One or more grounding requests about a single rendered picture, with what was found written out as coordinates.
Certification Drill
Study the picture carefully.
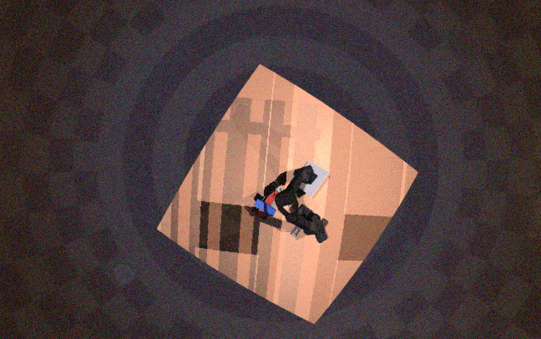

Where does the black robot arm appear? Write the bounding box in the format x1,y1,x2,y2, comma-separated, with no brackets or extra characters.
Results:
275,165,327,243

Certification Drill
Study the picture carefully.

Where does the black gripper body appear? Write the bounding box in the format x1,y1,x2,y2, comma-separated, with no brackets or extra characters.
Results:
298,204,328,228

